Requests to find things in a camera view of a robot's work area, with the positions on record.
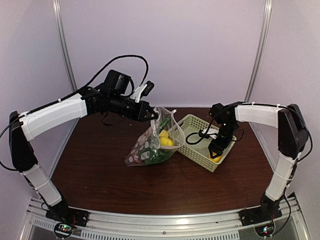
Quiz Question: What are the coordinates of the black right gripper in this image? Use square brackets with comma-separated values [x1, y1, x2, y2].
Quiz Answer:
[209, 121, 238, 159]

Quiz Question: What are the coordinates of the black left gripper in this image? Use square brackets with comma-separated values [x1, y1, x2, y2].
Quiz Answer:
[108, 93, 158, 122]

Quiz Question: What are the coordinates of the yellow lemon toy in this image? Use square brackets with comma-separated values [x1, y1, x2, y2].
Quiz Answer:
[208, 155, 223, 163]

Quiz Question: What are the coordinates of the green plastic basket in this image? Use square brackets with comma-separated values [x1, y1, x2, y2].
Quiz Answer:
[168, 114, 237, 173]

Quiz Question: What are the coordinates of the dark green cucumber toy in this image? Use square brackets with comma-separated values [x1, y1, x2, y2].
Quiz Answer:
[159, 116, 171, 132]

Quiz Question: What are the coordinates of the clear zip top bag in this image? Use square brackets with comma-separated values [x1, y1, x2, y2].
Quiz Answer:
[125, 106, 182, 167]

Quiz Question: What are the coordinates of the green lime toy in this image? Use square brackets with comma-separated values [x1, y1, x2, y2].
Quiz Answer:
[158, 130, 174, 146]

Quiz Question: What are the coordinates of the green bok choy toy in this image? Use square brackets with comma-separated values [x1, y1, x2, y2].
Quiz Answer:
[137, 148, 175, 166]

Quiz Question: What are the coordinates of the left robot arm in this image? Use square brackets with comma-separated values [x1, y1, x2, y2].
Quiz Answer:
[9, 70, 158, 222]

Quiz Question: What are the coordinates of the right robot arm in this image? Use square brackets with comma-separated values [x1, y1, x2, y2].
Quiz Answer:
[208, 101, 312, 221]

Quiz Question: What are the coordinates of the right circuit board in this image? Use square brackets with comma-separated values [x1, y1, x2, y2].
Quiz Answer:
[254, 223, 275, 238]

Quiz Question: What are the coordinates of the circuit board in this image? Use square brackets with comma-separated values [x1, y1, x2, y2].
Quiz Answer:
[53, 222, 75, 238]
[254, 223, 275, 238]

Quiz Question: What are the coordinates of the left circuit board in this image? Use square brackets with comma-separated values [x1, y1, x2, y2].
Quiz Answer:
[53, 222, 75, 238]

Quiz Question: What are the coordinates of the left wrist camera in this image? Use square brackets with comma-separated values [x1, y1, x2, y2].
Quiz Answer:
[129, 81, 155, 103]

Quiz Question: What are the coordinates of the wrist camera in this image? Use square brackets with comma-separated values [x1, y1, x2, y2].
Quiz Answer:
[129, 81, 155, 103]
[198, 128, 219, 139]

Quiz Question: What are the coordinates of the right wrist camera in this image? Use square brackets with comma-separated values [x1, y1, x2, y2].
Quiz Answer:
[198, 128, 219, 139]

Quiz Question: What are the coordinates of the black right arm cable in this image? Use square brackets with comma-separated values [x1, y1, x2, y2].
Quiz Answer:
[185, 107, 246, 146]

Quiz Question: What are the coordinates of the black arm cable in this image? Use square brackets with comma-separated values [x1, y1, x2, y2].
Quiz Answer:
[185, 107, 246, 146]
[0, 55, 149, 171]

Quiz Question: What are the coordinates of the aluminium front rail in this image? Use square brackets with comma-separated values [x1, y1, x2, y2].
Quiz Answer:
[24, 196, 311, 240]

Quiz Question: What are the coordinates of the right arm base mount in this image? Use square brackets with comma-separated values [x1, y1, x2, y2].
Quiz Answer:
[238, 194, 284, 226]

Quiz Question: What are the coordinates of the right aluminium frame post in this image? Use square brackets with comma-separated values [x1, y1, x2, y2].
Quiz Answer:
[244, 0, 273, 102]

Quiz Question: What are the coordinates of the aluminium frame post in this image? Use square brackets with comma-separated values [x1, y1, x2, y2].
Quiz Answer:
[52, 0, 78, 92]
[244, 0, 273, 102]

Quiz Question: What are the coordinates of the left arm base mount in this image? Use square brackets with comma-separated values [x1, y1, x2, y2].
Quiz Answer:
[45, 198, 89, 227]

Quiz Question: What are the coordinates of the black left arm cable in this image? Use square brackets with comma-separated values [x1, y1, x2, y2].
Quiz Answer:
[0, 55, 149, 171]

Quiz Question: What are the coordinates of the left aluminium frame post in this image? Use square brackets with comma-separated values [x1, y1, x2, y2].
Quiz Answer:
[52, 0, 78, 92]

